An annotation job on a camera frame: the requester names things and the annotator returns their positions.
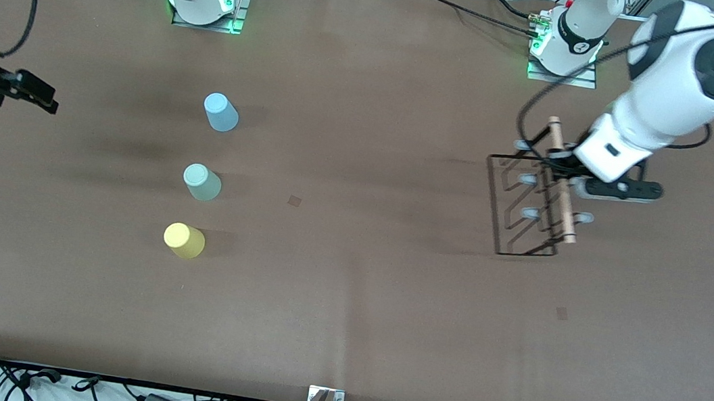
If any black wire cup holder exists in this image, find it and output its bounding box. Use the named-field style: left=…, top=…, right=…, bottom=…
left=475, top=109, right=608, bottom=268

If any pale green plastic cup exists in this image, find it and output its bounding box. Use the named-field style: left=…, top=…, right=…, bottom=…
left=181, top=162, right=224, bottom=204

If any yellow plastic cup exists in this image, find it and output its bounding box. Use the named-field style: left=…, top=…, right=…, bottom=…
left=161, top=221, right=207, bottom=261

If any light blue plastic cup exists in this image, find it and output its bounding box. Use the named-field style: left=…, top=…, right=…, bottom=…
left=201, top=92, right=241, bottom=135

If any brown table mat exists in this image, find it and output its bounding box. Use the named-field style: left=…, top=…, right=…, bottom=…
left=0, top=0, right=714, bottom=401

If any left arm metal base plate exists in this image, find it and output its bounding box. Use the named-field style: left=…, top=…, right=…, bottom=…
left=526, top=53, right=600, bottom=89

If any black cable to arm base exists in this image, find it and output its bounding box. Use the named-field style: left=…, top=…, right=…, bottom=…
left=379, top=0, right=559, bottom=43

